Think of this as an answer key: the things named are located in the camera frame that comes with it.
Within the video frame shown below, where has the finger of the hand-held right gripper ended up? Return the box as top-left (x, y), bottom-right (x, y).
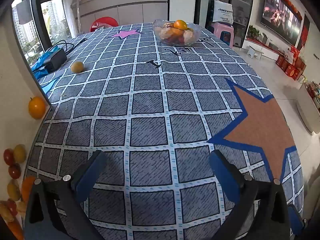
top-left (287, 203), bottom-right (308, 236)

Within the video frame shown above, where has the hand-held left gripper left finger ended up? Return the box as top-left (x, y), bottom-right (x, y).
top-left (24, 150), bottom-right (108, 240)

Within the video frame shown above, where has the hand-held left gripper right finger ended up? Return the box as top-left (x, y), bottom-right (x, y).
top-left (209, 149), bottom-right (290, 240)

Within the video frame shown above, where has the white cardboard box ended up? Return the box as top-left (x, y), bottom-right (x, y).
top-left (0, 4), bottom-right (53, 240)

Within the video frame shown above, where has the yellow round fruit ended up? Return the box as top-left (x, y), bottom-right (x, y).
top-left (71, 61), bottom-right (84, 74)

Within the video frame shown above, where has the black power adapter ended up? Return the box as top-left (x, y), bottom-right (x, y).
top-left (44, 48), bottom-right (67, 72)

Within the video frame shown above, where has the white step stool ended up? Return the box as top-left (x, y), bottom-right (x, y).
top-left (246, 45), bottom-right (264, 60)

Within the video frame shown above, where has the stack of red gift boxes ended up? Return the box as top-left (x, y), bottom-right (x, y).
top-left (275, 46), bottom-right (307, 80)

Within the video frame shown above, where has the low television console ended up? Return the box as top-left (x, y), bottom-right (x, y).
top-left (244, 37), bottom-right (285, 60)

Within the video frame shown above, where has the glass bowl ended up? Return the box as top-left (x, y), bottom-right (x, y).
top-left (152, 19), bottom-right (202, 47)

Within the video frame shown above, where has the pink plastic stool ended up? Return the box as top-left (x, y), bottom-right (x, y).
top-left (209, 22), bottom-right (234, 47)

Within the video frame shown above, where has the green potted plant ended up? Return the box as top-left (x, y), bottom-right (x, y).
top-left (247, 25), bottom-right (262, 40)

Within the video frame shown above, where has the pale peeled citrus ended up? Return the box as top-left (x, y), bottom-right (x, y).
top-left (159, 28), bottom-right (173, 40)

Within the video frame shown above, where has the large orange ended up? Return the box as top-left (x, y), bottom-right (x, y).
top-left (173, 19), bottom-right (188, 30)

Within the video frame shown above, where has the red plastic stool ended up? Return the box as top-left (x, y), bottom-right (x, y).
top-left (90, 17), bottom-right (119, 32)

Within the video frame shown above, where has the white shopping bag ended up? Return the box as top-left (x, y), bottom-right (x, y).
top-left (212, 0), bottom-right (234, 25)

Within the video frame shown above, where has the glass door cabinet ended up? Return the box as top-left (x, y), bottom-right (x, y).
top-left (195, 0), bottom-right (255, 48)

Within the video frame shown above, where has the white counter cabinet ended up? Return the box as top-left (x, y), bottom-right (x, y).
top-left (71, 0), bottom-right (170, 34)

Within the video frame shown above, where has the grey hanging cloth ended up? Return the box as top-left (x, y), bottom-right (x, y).
top-left (15, 0), bottom-right (32, 25)

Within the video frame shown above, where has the black cable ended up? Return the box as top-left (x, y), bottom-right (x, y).
top-left (51, 38), bottom-right (87, 55)

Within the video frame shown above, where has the red wall hanging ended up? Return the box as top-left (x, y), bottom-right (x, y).
top-left (299, 14), bottom-right (311, 52)

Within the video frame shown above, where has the wall television screen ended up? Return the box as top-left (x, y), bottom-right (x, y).
top-left (260, 0), bottom-right (303, 47)

